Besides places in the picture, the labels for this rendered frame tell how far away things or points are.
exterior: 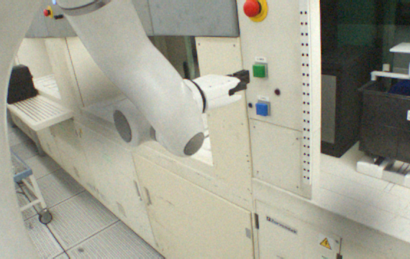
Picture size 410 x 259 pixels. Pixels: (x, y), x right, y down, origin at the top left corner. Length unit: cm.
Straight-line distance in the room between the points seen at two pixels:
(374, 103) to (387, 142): 11
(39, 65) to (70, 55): 152
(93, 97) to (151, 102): 162
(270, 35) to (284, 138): 26
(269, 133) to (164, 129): 43
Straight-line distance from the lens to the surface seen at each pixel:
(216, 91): 65
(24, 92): 293
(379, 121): 93
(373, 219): 86
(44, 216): 264
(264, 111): 83
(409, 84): 103
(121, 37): 46
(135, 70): 48
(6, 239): 26
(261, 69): 80
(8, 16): 24
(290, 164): 87
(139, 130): 56
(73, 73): 203
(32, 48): 350
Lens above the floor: 141
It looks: 24 degrees down
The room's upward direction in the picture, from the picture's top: 8 degrees counter-clockwise
